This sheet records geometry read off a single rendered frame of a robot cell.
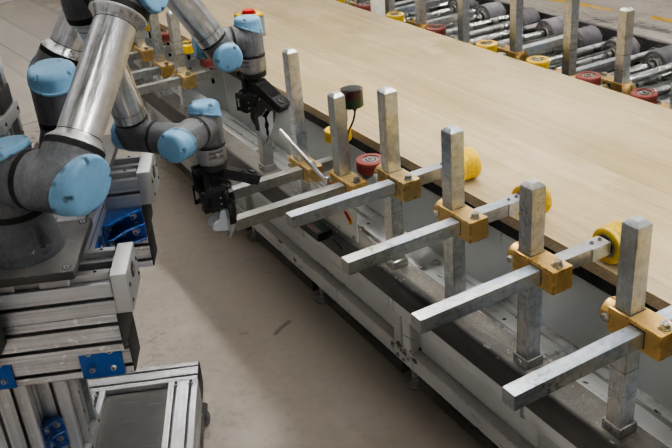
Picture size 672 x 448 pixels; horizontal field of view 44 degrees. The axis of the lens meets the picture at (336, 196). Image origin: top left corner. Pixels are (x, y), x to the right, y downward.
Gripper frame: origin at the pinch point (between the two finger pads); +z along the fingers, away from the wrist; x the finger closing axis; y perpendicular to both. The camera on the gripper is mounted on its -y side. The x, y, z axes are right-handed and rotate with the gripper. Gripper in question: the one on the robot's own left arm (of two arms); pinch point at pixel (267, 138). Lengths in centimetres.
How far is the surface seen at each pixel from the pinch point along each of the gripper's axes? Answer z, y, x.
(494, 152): 2, -59, -26
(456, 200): -7, -75, 19
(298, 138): 2.1, -4.6, -8.2
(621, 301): -7, -119, 37
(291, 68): -19.2, -4.6, -8.3
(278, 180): 11.4, -4.6, 2.0
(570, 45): -3, -42, -110
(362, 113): 2.1, -9.1, -33.4
